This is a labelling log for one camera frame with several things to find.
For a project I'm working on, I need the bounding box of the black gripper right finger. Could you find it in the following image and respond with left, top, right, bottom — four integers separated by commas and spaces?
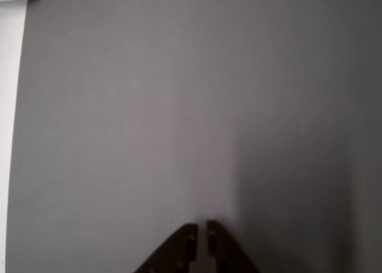
205, 219, 262, 273

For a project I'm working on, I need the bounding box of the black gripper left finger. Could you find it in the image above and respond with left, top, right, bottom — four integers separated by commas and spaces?
131, 223, 199, 273

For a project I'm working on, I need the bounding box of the grey rubber mat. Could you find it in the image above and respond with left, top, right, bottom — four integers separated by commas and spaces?
5, 0, 382, 273

